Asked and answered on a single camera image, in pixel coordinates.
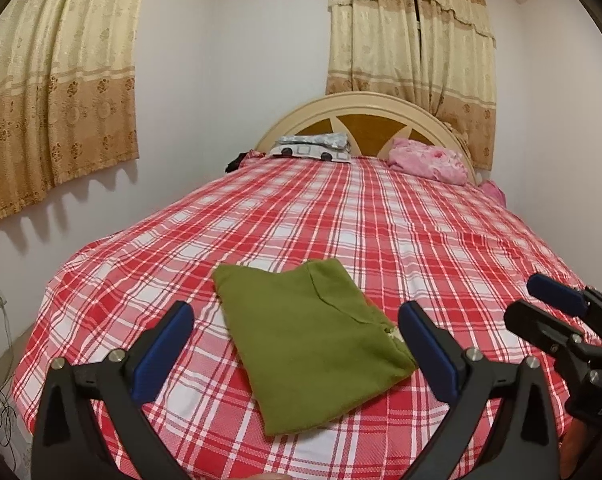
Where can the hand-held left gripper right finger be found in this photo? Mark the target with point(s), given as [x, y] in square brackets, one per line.
[423, 342]

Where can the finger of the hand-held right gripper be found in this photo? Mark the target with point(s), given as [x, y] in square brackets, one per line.
[538, 325]
[556, 294]

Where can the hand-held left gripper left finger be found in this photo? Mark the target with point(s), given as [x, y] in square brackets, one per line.
[173, 332]

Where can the green striped knit sweater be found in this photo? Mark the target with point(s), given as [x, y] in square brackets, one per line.
[306, 340]

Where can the pink cloth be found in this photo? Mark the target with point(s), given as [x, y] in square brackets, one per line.
[492, 192]

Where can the red plaid bed sheet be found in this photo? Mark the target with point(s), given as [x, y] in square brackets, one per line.
[306, 210]

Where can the dark cloth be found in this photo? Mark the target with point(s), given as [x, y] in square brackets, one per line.
[236, 161]

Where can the pink floral pillow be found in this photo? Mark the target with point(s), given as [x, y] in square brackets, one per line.
[426, 160]

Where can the narrow beige floral curtain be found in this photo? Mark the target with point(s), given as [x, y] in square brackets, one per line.
[461, 70]
[371, 35]

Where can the cream arched wooden headboard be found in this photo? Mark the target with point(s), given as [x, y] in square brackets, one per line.
[301, 115]

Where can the wide beige floral curtain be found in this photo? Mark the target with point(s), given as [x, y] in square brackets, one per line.
[56, 85]

